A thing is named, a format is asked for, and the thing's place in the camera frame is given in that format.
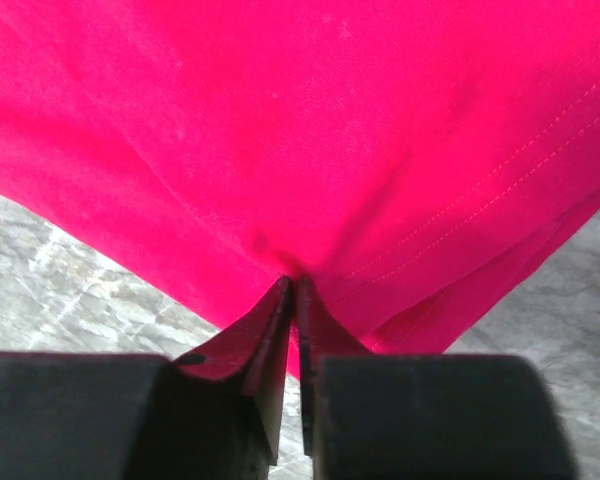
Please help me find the crimson red t shirt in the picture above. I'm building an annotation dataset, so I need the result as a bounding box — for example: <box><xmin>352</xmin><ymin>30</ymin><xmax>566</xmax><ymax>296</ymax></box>
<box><xmin>0</xmin><ymin>1</ymin><xmax>600</xmax><ymax>353</ymax></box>

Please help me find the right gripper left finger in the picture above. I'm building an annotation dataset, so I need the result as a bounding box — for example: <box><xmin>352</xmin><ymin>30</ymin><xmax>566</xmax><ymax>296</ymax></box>
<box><xmin>174</xmin><ymin>276</ymin><xmax>293</xmax><ymax>463</ymax></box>

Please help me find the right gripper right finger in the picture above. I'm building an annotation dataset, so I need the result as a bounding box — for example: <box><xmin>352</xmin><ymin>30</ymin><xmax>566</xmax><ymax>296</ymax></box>
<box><xmin>297</xmin><ymin>276</ymin><xmax>371</xmax><ymax>457</ymax></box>

